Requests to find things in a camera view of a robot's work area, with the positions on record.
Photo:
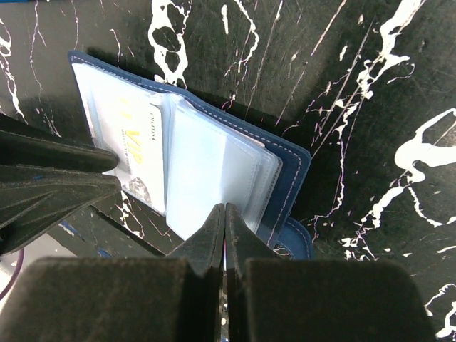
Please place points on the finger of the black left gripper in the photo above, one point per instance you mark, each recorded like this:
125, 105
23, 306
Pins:
34, 199
22, 144

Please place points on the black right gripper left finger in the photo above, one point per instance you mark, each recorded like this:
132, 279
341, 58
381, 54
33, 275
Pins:
172, 298

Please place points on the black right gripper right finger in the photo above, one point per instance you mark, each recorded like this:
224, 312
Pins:
274, 299

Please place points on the navy blue card holder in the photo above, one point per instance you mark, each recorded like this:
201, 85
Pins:
210, 157

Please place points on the white VIP credit card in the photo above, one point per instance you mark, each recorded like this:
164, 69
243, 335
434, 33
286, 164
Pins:
132, 129

